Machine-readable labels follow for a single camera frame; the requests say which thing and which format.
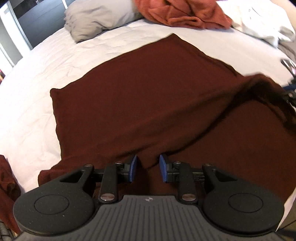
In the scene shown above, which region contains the white crumpled garment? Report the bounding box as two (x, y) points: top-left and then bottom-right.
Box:
(217, 1), (295, 47)

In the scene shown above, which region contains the dark red sweater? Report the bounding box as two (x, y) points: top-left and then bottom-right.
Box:
(0, 33), (296, 235)

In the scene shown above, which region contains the grey pillow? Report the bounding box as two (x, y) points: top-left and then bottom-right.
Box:
(64, 0), (142, 43)

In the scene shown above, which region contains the smartphone on bed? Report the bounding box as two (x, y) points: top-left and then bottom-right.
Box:
(280, 58), (296, 77)

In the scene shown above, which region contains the grey bed sheet mattress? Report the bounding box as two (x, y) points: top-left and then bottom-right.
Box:
(1, 20), (288, 231)

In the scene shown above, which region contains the black sliding wardrobe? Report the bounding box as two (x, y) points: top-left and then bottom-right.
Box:
(10, 0), (74, 48)

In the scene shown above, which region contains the orange fleece blanket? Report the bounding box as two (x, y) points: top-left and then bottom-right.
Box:
(135, 0), (232, 30)

